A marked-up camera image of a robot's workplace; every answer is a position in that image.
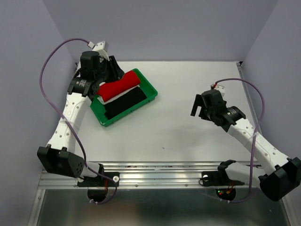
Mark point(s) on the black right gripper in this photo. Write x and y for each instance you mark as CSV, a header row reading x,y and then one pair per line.
x,y
198,102

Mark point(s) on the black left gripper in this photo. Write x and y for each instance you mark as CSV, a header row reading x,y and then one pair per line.
x,y
116,72

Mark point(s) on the red t shirt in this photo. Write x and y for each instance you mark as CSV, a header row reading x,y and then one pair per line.
x,y
130,77

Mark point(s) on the green plastic tray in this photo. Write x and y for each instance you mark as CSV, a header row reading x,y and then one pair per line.
x,y
99,110

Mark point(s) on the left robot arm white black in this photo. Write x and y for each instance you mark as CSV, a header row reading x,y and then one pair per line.
x,y
58,156

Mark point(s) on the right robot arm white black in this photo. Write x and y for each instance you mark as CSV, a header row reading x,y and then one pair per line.
x,y
278,175

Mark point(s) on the white rolled t shirt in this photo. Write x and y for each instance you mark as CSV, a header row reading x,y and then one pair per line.
x,y
110,100

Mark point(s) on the black rolled t shirt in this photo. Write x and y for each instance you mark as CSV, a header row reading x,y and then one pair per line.
x,y
124,102

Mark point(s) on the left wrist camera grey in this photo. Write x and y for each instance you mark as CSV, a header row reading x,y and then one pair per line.
x,y
91,60

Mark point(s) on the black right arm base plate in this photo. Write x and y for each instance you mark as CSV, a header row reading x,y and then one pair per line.
x,y
216,178

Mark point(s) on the aluminium frame rails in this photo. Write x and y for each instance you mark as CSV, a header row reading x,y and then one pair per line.
x,y
161,152

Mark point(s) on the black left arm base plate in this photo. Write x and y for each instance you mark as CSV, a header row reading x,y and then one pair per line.
x,y
97,181

